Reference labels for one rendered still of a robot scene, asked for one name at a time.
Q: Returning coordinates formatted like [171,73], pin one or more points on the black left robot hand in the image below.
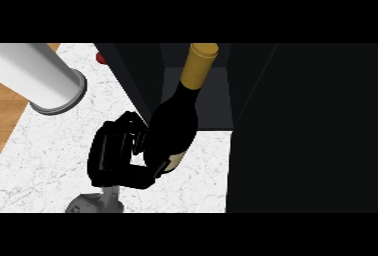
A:
[111,156]

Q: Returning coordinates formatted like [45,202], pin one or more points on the white cylinder with grey rim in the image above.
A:
[39,75]

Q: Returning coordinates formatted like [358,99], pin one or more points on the dark wine bottle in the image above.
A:
[173,128]

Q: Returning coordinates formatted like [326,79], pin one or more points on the small red object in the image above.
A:
[101,59]

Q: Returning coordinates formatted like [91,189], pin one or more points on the dark grey cabinet door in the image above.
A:
[305,133]

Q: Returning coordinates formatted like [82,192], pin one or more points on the dark grey cabinet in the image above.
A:
[216,100]

